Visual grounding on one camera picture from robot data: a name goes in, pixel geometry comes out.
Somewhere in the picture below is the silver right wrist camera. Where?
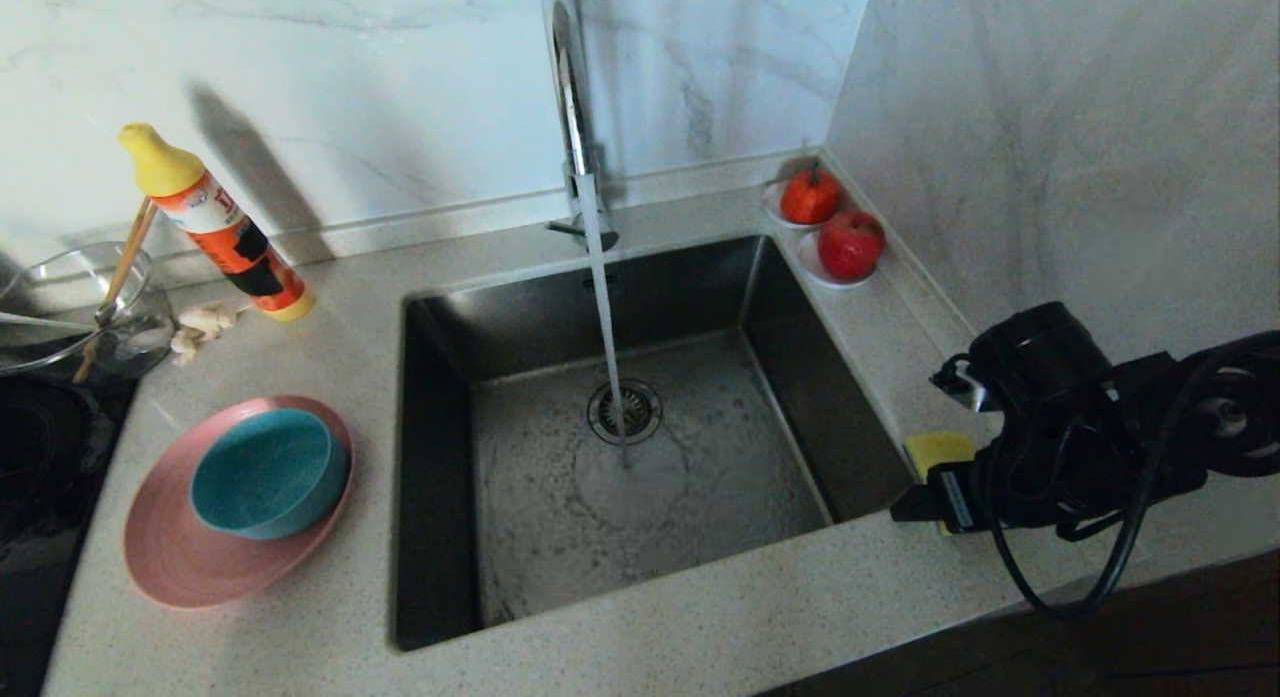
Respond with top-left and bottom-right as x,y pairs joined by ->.
930,360 -> 1003,415

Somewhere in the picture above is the clear glass bowl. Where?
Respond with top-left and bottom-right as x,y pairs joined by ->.
0,242 -> 179,378

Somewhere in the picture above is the yellow green sponge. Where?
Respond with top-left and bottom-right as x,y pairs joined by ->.
903,432 -> 978,538

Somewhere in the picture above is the stainless steel sink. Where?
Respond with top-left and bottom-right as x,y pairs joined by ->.
390,234 -> 922,654

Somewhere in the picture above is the wooden chopstick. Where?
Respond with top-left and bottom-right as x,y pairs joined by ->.
95,202 -> 163,323
74,198 -> 159,386

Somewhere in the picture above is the red apple on dish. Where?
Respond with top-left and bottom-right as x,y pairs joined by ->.
796,231 -> 883,292

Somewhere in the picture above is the yellow orange white detergent bottle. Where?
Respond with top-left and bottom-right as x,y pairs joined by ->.
119,123 -> 317,323

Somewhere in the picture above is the metal utensil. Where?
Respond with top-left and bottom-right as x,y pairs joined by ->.
0,312 -> 101,336

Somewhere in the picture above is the pink plate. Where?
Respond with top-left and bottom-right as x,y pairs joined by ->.
124,395 -> 355,610

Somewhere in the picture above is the teal bowl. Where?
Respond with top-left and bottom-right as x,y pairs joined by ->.
190,408 -> 350,540

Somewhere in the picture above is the black cooktop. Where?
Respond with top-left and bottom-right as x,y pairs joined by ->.
0,377 -> 136,697

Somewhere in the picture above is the round metal drain strainer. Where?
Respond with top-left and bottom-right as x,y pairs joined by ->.
586,380 -> 663,448

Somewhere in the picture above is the garlic bulb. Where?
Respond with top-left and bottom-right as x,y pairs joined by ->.
170,305 -> 243,366

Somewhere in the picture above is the running water stream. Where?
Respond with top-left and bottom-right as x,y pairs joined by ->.
576,174 -> 634,471

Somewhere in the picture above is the chrome faucet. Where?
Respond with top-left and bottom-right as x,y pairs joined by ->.
538,0 -> 620,256

